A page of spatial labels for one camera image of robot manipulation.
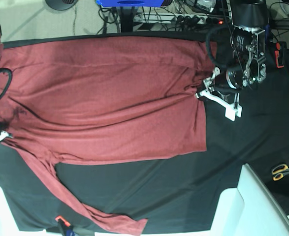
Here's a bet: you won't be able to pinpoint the white power strip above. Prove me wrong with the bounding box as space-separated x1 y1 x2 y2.
176 13 231 27

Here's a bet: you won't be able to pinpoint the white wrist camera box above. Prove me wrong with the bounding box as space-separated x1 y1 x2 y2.
225 106 242 121

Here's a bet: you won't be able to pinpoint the red long-sleeve T-shirt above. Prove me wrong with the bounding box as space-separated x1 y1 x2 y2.
0 37 214 236

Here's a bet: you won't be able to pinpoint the blue plastic box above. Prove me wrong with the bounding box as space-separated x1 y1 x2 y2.
96 0 163 7

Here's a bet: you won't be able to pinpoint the black orange clamp right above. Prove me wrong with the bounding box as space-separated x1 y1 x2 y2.
274 41 287 68

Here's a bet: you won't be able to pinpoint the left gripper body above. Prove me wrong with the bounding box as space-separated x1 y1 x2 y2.
195 67 240 108

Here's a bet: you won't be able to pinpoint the black table cloth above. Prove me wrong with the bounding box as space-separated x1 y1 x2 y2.
0 33 289 233

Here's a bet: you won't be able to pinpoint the black round stand base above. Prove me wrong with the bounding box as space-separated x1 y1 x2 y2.
45 0 78 11

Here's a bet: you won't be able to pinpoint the yellow-handled scissors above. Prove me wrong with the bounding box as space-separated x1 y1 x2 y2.
271 164 289 181

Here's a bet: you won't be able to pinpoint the blue orange clamp bottom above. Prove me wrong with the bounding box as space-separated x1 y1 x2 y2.
55 216 76 236

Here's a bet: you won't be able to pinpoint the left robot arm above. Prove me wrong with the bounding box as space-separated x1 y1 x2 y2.
196 0 268 109

